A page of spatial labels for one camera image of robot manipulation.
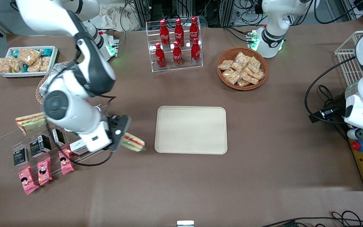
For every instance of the red plaid cookie box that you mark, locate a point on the red plaid cookie box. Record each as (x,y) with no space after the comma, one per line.
(77,147)

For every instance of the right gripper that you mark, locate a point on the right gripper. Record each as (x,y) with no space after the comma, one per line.
(112,124)

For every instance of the teal snack packet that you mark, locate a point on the teal snack packet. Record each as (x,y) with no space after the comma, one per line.
(15,54)
(46,52)

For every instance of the clear-wrapped granola packet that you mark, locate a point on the clear-wrapped granola packet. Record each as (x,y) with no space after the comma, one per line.
(34,65)
(3,66)
(29,56)
(16,64)
(45,64)

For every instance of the red cola bottle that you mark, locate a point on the red cola bottle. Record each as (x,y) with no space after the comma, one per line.
(164,34)
(160,58)
(179,33)
(194,30)
(177,56)
(195,53)

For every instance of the clear acrylic tiered stand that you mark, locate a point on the clear acrylic tiered stand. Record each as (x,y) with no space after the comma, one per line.
(8,138)

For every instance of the clear acrylic bottle rack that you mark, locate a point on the clear acrylic bottle rack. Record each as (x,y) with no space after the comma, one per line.
(184,67)

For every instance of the triangular sandwich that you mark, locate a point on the triangular sandwich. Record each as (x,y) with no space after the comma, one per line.
(134,142)
(31,123)

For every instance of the white plastic snack bin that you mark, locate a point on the white plastic snack bin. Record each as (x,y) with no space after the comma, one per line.
(54,53)

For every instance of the clear-wrapped rice cracker packet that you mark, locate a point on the clear-wrapped rice cracker packet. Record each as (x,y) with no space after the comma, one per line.
(225,65)
(232,77)
(254,64)
(237,66)
(258,75)
(250,78)
(241,58)
(243,83)

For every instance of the crumpled beige cloth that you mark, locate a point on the crumpled beige cloth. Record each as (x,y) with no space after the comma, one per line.
(118,17)

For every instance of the silver foil container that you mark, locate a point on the silver foil container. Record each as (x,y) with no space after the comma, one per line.
(47,80)

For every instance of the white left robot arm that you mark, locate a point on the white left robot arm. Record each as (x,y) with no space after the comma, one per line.
(276,12)

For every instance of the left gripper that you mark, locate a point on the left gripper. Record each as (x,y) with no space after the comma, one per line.
(335,106)

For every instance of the small silver metal block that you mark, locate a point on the small silver metal block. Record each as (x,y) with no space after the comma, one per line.
(185,224)

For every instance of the brown paper table cover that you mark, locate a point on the brown paper table cover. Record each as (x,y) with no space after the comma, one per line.
(263,170)

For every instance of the round wicker basket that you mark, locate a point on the round wicker basket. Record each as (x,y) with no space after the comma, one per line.
(224,53)

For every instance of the pink snack packet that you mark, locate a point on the pink snack packet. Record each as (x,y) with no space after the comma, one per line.
(28,180)
(65,161)
(44,171)

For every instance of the beige rectangular tray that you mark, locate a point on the beige rectangular tray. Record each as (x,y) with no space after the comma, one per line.
(191,130)

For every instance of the oval wicker basket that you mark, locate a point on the oval wicker basket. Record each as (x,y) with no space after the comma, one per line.
(39,93)

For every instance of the black drink carton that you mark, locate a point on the black drink carton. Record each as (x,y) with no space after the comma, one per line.
(40,146)
(20,156)
(58,136)

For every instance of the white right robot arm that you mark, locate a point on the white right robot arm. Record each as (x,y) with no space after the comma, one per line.
(68,107)

